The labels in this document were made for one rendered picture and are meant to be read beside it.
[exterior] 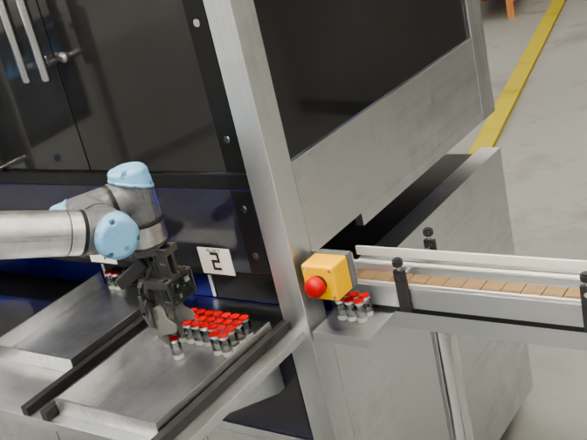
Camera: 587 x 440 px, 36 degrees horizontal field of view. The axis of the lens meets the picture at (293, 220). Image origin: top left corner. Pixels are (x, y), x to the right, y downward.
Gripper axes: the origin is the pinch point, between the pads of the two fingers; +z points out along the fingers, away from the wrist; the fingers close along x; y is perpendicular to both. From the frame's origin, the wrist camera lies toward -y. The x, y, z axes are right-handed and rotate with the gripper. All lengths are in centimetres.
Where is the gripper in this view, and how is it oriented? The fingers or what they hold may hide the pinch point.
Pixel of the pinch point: (169, 334)
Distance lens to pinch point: 178.1
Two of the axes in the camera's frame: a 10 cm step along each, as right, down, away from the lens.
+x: 5.5, -4.2, 7.2
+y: 8.1, 0.4, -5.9
